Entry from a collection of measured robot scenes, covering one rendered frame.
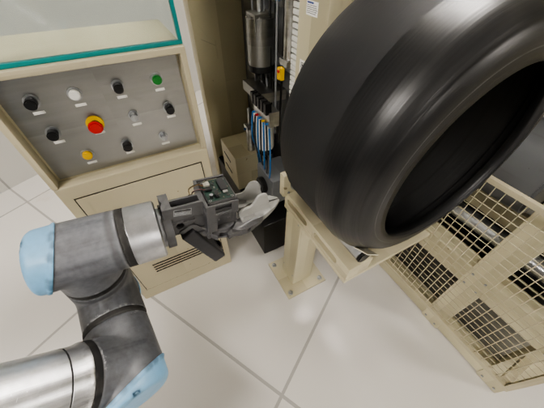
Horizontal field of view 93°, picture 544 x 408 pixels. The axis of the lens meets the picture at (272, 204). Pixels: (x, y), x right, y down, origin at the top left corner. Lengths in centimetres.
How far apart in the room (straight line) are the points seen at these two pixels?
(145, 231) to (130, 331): 15
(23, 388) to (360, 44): 60
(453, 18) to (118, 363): 63
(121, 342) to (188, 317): 123
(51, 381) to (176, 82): 87
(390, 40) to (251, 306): 144
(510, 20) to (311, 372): 144
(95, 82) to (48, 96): 13
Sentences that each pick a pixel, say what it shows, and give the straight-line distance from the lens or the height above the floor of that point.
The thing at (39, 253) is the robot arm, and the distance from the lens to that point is 42.
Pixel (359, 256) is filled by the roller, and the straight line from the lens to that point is 74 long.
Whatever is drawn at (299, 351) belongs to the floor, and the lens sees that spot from 156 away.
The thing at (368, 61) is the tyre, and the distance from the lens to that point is 47.
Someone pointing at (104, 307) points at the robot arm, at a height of 112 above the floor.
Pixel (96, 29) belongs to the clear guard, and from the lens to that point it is 96.
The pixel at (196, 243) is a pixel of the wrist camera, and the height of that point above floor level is 115.
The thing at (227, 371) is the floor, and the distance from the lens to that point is 155.
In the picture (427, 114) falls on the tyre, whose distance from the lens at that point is 43.
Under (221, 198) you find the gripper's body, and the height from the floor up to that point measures 123.
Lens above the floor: 151
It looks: 47 degrees down
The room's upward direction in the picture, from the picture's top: straight up
